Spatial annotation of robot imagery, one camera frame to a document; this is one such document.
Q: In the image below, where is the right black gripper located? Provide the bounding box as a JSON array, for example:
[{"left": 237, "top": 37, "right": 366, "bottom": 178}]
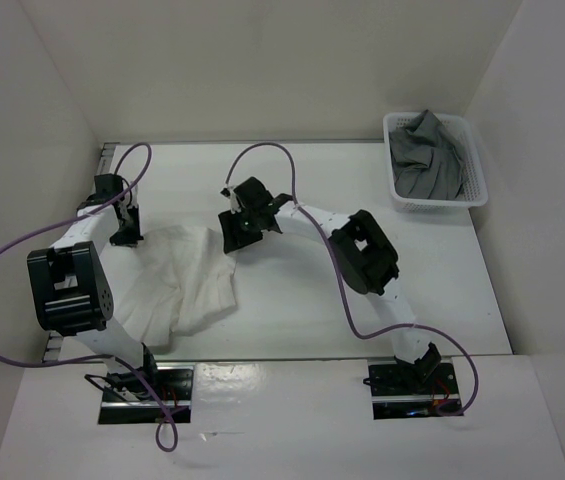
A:
[{"left": 218, "top": 206, "right": 264, "bottom": 254}]

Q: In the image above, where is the white pleated skirt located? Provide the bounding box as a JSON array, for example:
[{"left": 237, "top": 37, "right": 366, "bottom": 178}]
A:
[{"left": 101, "top": 225, "right": 237, "bottom": 350}]

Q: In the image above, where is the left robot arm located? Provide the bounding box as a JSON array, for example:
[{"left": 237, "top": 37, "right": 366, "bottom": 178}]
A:
[{"left": 27, "top": 174, "right": 161, "bottom": 400}]

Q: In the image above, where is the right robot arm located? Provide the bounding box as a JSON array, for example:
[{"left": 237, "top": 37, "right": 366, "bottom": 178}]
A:
[{"left": 218, "top": 177, "right": 441, "bottom": 393}]

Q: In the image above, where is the grey skirt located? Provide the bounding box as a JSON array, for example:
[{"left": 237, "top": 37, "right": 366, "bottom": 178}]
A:
[{"left": 389, "top": 110, "right": 465, "bottom": 201}]

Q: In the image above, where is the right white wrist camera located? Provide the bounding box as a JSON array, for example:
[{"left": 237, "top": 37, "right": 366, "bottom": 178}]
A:
[{"left": 220, "top": 185, "right": 242, "bottom": 213}]

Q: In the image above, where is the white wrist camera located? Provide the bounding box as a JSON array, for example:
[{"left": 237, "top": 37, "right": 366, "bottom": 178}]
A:
[
  {"left": 220, "top": 185, "right": 242, "bottom": 213},
  {"left": 117, "top": 186, "right": 139, "bottom": 209}
]

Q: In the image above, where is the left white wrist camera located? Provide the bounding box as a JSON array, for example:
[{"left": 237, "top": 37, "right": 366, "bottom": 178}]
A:
[{"left": 117, "top": 186, "right": 139, "bottom": 209}]

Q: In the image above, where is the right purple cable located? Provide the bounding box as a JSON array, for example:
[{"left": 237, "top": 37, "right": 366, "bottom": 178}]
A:
[{"left": 224, "top": 142, "right": 481, "bottom": 417}]

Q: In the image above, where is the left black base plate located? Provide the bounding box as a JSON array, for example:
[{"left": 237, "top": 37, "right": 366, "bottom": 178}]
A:
[{"left": 97, "top": 363, "right": 194, "bottom": 425}]

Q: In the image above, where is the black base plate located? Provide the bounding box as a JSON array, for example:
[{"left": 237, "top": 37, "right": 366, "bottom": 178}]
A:
[
  {"left": 362, "top": 359, "right": 463, "bottom": 420},
  {"left": 97, "top": 363, "right": 194, "bottom": 425}
]

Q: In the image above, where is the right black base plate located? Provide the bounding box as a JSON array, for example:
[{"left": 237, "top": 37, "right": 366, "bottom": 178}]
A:
[{"left": 362, "top": 359, "right": 463, "bottom": 420}]

